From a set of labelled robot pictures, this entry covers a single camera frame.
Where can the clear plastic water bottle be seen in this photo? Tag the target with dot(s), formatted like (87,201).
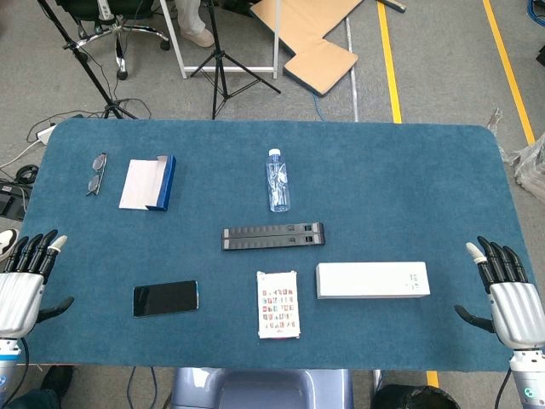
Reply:
(278,181)

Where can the long white box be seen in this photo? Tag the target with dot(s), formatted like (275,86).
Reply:
(372,279)

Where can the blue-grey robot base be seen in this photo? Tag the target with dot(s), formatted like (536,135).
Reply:
(262,389)

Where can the person's beige shoe and leg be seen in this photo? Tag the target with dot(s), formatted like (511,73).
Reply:
(193,25)

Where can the black-rimmed eyeglasses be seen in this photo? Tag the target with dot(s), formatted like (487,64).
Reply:
(97,174)

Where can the clear plastic wrapping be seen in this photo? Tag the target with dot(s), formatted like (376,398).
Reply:
(526,162)

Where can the black light stand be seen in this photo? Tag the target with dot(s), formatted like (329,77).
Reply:
(85,64)

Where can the brown cardboard sheet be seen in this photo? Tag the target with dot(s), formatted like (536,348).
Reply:
(313,40)

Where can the white metal frame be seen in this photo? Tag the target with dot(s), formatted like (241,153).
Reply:
(187,47)

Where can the white power strip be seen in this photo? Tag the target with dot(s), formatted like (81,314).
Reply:
(44,133)

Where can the black waste bin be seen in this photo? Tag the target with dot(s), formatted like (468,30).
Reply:
(415,398)

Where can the white card pack with pictures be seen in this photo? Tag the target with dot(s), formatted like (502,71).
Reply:
(278,304)

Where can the black and white sneaker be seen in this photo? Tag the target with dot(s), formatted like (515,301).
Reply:
(6,243)

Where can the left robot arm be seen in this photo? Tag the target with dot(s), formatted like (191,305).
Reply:
(7,362)

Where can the blue table mat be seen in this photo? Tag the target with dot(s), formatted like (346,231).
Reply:
(272,238)

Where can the blue and white open box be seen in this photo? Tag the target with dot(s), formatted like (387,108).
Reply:
(147,183)

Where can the blue smartphone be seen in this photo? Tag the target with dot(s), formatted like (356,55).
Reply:
(165,297)

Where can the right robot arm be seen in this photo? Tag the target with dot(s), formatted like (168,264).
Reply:
(528,379)

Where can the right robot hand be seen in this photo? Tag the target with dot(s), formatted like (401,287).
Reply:
(515,309)

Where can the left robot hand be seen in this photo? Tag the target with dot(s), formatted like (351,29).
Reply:
(19,298)

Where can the black tripod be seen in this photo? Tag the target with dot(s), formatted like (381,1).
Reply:
(221,64)

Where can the office chair base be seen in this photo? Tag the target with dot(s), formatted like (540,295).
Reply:
(115,30)

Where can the black folding stand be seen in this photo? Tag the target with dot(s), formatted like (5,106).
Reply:
(273,236)

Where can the black equipment on floor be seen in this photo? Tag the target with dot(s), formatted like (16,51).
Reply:
(10,200)

